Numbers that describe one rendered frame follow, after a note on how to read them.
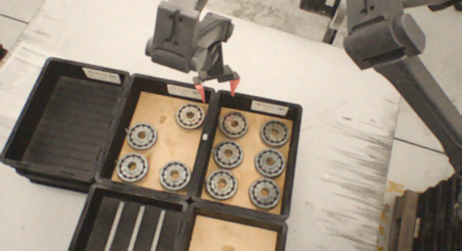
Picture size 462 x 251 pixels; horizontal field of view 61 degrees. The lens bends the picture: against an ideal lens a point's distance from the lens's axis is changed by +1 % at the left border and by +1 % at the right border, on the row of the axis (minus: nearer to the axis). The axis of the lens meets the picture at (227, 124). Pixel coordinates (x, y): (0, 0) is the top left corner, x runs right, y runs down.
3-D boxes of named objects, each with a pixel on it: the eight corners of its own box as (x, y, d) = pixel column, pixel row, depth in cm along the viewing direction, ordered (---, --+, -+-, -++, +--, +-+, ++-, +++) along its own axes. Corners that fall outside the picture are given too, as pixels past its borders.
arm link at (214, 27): (200, 51, 75) (147, 34, 75) (193, 78, 77) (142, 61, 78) (239, 19, 113) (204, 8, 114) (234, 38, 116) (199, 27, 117)
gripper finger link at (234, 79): (242, 99, 126) (240, 73, 121) (220, 104, 125) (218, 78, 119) (235, 89, 131) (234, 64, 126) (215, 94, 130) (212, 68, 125)
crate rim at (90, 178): (50, 59, 139) (48, 55, 136) (133, 75, 137) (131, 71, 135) (0, 164, 122) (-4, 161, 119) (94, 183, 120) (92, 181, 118)
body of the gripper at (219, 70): (234, 78, 121) (232, 56, 117) (202, 84, 119) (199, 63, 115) (228, 69, 126) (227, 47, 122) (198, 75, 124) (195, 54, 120)
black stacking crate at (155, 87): (138, 89, 146) (132, 73, 135) (216, 104, 144) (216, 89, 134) (102, 191, 129) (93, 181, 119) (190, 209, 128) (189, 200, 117)
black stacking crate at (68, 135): (60, 74, 147) (48, 56, 137) (137, 89, 146) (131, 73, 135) (14, 173, 130) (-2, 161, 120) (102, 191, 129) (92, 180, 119)
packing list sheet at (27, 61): (18, 40, 166) (17, 39, 166) (68, 56, 164) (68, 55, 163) (-28, 104, 152) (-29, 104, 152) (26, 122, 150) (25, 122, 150)
